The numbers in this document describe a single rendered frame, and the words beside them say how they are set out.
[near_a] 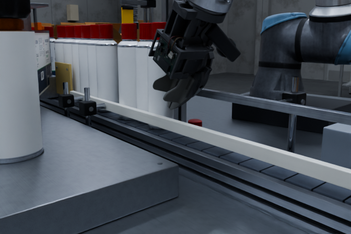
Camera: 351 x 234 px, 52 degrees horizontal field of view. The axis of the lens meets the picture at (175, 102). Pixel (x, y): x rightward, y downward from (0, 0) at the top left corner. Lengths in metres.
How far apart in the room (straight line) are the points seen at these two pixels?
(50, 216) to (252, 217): 0.25
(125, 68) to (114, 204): 0.36
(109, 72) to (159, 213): 0.44
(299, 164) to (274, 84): 0.54
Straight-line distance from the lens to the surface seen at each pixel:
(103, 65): 0.85
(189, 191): 0.56
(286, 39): 0.99
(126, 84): 0.77
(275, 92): 0.99
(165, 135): 0.66
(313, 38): 0.97
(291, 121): 0.63
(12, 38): 0.55
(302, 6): 9.17
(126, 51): 0.76
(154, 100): 0.69
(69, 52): 1.04
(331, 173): 0.45
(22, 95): 0.56
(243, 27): 9.79
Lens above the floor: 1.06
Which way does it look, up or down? 11 degrees down
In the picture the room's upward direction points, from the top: straight up
